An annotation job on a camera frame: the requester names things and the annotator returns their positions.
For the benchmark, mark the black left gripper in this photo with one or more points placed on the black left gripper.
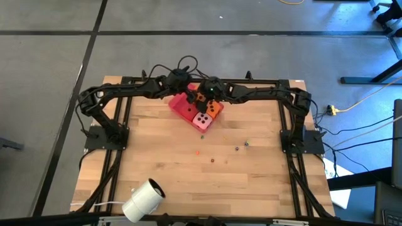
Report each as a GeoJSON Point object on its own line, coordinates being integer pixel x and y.
{"type": "Point", "coordinates": [178, 81]}

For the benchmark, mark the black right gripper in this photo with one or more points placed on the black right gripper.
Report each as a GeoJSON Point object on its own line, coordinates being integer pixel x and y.
{"type": "Point", "coordinates": [216, 86]}

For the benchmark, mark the large pink foam die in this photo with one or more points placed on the large pink foam die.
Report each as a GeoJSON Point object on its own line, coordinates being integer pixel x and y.
{"type": "Point", "coordinates": [202, 120]}

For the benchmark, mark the pink translucent plastic bin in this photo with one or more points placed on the pink translucent plastic bin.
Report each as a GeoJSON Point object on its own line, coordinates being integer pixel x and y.
{"type": "Point", "coordinates": [176, 105]}

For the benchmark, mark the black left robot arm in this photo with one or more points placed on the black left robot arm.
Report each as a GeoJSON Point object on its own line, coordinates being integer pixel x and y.
{"type": "Point", "coordinates": [125, 91]}

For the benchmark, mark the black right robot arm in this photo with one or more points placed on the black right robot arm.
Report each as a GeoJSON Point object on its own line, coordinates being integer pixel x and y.
{"type": "Point", "coordinates": [267, 92]}

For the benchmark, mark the black desk leg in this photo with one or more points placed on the black desk leg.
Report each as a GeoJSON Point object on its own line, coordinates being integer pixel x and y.
{"type": "Point", "coordinates": [361, 80]}

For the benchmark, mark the white paper sheet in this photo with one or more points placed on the white paper sheet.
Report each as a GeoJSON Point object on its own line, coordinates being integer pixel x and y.
{"type": "Point", "coordinates": [340, 197]}

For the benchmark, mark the black floor bar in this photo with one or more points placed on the black floor bar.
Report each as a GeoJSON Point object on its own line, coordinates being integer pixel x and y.
{"type": "Point", "coordinates": [355, 180]}

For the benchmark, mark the grey chair leg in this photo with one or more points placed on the grey chair leg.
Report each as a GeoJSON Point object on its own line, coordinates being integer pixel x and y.
{"type": "Point", "coordinates": [11, 144]}

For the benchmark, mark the black computer tower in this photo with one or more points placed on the black computer tower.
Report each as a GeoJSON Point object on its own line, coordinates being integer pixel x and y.
{"type": "Point", "coordinates": [397, 141]}

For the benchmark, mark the black case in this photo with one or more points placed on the black case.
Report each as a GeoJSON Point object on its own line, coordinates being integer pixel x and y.
{"type": "Point", "coordinates": [387, 204]}

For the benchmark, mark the person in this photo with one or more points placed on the person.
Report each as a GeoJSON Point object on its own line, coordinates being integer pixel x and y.
{"type": "Point", "coordinates": [392, 14]}

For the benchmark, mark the black table frame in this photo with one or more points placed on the black table frame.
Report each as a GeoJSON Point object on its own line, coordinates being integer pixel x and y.
{"type": "Point", "coordinates": [257, 81]}

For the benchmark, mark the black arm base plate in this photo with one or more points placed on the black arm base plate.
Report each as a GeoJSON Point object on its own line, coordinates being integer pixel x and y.
{"type": "Point", "coordinates": [315, 146]}
{"type": "Point", "coordinates": [94, 141]}

